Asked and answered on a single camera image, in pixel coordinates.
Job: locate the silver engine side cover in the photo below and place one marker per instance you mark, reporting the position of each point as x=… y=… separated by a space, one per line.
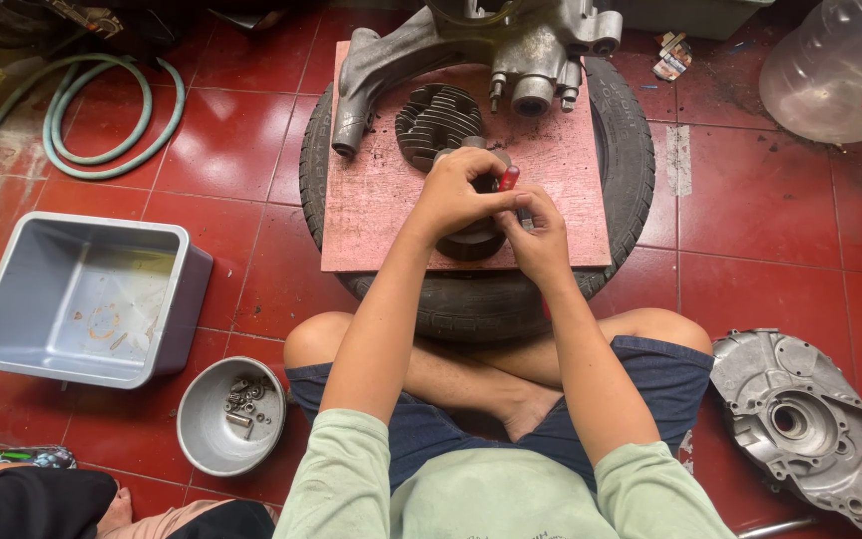
x=805 y=427

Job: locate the chrome metal rod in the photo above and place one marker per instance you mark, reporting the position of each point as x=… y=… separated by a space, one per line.
x=775 y=528

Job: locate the dark blue shorts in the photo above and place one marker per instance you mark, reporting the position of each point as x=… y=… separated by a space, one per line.
x=655 y=382

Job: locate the dark finned cylinder head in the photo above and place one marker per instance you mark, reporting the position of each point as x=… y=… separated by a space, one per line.
x=431 y=120

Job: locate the grey aluminium engine crankcase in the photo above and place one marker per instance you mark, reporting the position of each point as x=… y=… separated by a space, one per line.
x=536 y=45

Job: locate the dark round engine cylinder part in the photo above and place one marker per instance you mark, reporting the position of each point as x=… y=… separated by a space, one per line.
x=472 y=243

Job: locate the clear plastic water jug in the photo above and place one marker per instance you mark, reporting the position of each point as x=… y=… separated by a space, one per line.
x=827 y=75

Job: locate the colourful patterned packet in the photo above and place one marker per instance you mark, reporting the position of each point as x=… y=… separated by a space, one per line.
x=27 y=457

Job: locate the grey plastic tub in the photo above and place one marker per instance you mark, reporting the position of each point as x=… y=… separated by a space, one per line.
x=87 y=299

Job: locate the pale green shirt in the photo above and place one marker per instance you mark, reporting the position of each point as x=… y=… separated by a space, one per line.
x=491 y=494

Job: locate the crumpled paper packet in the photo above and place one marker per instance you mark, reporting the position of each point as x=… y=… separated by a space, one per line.
x=672 y=56

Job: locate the person's right hand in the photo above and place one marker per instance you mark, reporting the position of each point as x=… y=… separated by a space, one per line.
x=543 y=243

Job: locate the red plywood board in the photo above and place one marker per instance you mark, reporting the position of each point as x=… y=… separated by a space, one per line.
x=378 y=202

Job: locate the round grey metal bowl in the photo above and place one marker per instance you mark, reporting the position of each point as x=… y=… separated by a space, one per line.
x=210 y=434

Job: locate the heap of bolts and nuts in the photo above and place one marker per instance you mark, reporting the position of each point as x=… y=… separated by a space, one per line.
x=248 y=404

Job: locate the person's left hand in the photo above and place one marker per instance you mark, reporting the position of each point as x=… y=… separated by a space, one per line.
x=452 y=196

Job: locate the black rubber tyre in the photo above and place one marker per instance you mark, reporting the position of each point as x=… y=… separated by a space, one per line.
x=625 y=157

